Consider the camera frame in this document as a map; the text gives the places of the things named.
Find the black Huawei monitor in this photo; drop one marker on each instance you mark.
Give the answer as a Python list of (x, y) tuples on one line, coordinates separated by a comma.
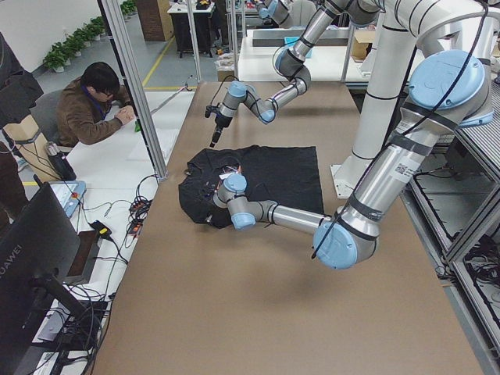
[(36, 255)]

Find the black power adapter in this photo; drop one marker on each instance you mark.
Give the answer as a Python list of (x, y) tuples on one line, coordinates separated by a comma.
[(102, 229)]

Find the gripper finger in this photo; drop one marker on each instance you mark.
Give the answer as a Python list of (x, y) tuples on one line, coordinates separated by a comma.
[(215, 138)]

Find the black thermos bottle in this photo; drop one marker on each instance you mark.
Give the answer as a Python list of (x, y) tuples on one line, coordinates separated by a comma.
[(59, 162)]

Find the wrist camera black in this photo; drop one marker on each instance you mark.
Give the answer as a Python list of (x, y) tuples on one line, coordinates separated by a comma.
[(212, 109)]

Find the teach pendant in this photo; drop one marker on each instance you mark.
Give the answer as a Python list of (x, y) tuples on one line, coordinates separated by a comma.
[(70, 194)]

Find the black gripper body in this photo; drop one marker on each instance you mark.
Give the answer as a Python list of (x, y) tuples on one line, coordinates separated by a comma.
[(219, 125)]

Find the cardboard box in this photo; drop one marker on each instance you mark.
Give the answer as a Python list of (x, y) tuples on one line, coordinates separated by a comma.
[(362, 44)]

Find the aluminium equipment rack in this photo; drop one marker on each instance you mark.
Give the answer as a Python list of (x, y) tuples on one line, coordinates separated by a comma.
[(454, 202)]

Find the red black power strip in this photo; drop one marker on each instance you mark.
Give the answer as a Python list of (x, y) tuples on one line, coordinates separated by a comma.
[(134, 227)]

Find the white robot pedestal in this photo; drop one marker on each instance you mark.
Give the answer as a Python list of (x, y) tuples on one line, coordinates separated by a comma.
[(431, 27)]

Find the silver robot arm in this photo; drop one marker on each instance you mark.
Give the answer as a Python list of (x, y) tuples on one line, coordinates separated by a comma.
[(401, 122), (290, 64)]

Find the black graphic t-shirt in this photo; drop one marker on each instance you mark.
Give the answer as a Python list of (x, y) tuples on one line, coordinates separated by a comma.
[(288, 176)]

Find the potted green plants row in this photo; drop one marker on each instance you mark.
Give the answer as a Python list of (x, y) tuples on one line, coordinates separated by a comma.
[(60, 54)]

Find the seated person brown jacket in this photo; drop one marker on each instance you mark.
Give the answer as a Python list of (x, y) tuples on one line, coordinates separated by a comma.
[(93, 107)]

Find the aluminium frame post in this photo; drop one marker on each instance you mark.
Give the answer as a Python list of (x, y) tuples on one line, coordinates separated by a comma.
[(116, 30)]

